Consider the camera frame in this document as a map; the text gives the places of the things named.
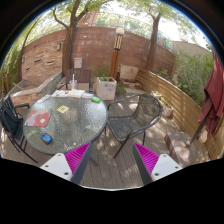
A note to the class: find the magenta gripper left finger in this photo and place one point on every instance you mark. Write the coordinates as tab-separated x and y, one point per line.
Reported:
71	165

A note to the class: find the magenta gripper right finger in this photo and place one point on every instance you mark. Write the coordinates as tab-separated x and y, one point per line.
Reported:
153	166

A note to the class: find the blue computer mouse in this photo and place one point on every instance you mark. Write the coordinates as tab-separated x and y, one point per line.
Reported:
46	138

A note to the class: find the red floral mouse pad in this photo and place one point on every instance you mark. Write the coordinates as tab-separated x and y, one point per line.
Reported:
38	118

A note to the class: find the brick block on deck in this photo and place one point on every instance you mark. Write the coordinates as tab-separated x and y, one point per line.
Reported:
180	150

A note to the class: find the round glass patio table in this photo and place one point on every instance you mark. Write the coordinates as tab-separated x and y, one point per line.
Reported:
82	123

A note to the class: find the black mesh metal chair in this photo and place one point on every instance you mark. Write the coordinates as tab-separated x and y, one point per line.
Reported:
147	113

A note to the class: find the small planter by fence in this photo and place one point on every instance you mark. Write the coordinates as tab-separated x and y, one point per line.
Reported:
167	109

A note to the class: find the yellow sticky note pad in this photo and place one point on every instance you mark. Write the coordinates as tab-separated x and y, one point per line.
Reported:
63	109

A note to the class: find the wooden slat fence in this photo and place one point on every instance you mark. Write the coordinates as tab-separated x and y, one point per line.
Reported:
186	111

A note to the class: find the green object on table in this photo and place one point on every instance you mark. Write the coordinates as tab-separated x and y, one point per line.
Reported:
96	99

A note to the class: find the stack of books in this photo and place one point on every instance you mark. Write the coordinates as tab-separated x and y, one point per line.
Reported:
76	93

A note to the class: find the open magazine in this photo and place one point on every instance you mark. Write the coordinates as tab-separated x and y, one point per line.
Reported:
60	93

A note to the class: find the black chair at left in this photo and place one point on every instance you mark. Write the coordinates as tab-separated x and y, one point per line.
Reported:
12	123

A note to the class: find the plastic cup with straw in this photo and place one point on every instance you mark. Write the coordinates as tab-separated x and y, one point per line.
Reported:
73	82

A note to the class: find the closed red patio umbrella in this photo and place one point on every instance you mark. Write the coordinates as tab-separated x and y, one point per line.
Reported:
213	107

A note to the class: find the white square planter box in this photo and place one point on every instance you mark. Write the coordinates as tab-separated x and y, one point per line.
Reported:
106	88

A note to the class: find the dark wooden chair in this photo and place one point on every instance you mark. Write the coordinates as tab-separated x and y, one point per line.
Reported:
82	76

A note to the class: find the left tree trunk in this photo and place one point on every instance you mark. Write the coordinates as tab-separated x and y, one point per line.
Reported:
78	10

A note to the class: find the tree trunk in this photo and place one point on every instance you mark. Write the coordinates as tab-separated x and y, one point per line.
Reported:
78	10
153	40

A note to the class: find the white electrical box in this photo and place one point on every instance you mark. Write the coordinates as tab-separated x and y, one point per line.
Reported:
78	63

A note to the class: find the right tree trunk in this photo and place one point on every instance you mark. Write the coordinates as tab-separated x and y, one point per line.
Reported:
153	40

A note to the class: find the stone slab against wall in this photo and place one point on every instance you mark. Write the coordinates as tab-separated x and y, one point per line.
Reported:
128	73

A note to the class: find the wooden lamp post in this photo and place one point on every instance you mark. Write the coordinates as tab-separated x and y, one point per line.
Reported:
116	52

